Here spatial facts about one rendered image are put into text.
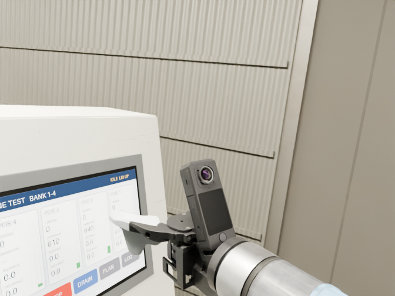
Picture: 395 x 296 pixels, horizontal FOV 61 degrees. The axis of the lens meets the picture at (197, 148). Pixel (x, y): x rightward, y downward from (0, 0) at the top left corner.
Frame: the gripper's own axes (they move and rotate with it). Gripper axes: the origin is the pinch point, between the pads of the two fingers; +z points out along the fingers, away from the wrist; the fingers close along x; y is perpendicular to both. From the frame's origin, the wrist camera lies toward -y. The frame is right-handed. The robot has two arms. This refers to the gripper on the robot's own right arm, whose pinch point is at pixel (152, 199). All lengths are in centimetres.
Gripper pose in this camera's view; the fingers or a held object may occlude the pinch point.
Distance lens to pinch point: 56.0
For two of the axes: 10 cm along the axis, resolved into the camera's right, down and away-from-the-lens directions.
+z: -6.0, -2.0, 7.7
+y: 0.0, 9.7, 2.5
